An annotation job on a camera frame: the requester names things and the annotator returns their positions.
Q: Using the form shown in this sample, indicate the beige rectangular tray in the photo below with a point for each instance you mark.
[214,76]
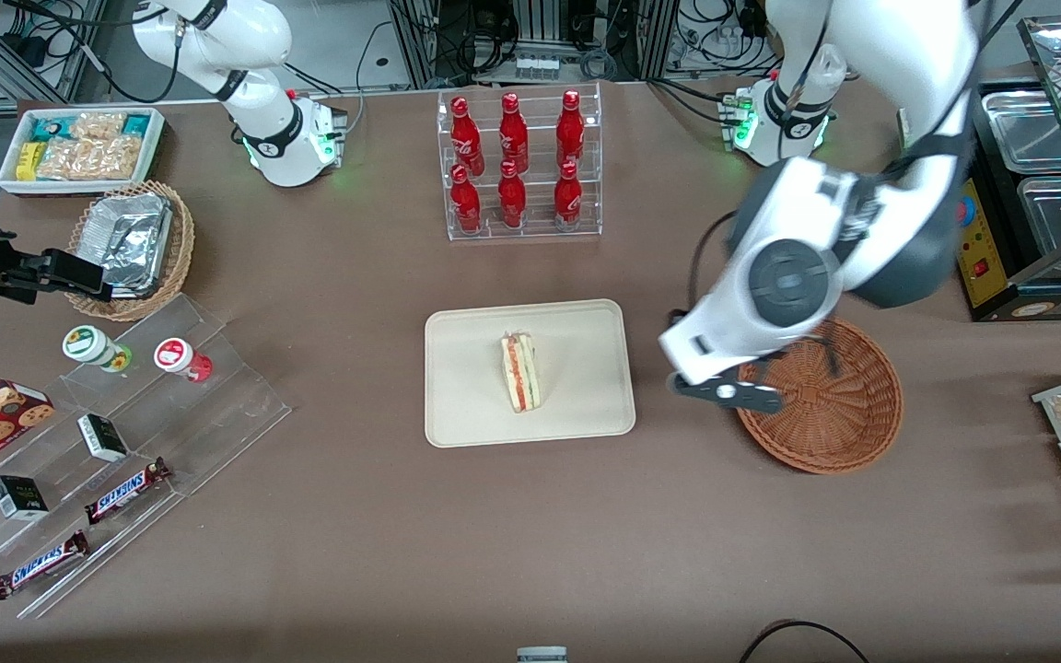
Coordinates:
[475,373]

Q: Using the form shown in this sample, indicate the small grey device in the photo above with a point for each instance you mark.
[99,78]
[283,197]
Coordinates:
[542,656]

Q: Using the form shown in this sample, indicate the teal snack packet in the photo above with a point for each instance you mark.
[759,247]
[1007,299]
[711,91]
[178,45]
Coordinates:
[136,122]
[47,126]

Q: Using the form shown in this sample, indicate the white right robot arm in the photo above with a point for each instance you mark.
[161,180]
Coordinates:
[263,41]

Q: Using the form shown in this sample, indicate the black food warmer case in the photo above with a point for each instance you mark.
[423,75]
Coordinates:
[982,249]

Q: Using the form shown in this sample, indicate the triangular sandwich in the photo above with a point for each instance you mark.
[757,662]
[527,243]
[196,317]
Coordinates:
[521,373]

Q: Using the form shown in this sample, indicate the tan oval wicker basket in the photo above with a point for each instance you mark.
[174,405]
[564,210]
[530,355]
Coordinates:
[179,249]

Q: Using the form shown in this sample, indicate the brown snickers bar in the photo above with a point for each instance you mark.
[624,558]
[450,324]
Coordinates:
[40,564]
[125,493]

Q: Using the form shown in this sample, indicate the silver foil container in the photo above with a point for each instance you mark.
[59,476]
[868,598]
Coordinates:
[130,239]

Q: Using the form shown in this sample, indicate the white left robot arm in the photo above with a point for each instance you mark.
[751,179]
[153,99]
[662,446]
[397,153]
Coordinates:
[784,281]

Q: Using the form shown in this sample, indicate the clear acrylic bottle rack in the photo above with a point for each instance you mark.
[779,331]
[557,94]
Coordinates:
[540,230]

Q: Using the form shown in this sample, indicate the white rectangular snack bin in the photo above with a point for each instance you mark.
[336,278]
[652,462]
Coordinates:
[10,180]

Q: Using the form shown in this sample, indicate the aluminium frame cabinet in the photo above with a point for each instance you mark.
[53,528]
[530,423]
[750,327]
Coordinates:
[641,46]

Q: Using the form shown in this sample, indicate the yellow snack packet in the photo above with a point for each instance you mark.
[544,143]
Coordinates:
[29,159]

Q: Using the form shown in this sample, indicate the brown round wicker basket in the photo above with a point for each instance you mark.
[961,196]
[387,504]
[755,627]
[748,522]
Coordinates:
[834,433]

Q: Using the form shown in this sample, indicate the green lid snack cup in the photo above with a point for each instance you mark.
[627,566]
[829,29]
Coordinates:
[88,345]

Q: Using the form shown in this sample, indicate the red cola bottle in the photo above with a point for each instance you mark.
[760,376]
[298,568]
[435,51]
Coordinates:
[465,138]
[570,129]
[512,198]
[568,198]
[466,203]
[513,133]

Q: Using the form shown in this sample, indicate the clear bag of crackers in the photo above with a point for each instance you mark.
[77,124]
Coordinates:
[88,159]
[98,124]

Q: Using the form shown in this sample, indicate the red lid snack cup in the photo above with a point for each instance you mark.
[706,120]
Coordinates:
[176,356]

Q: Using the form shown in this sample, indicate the white power strip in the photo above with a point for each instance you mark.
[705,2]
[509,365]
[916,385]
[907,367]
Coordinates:
[536,67]

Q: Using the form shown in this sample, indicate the clear acrylic stepped shelf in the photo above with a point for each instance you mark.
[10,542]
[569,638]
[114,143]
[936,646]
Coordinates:
[217,414]

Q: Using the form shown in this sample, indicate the small black box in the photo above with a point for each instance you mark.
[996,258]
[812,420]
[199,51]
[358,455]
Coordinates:
[102,437]
[19,497]

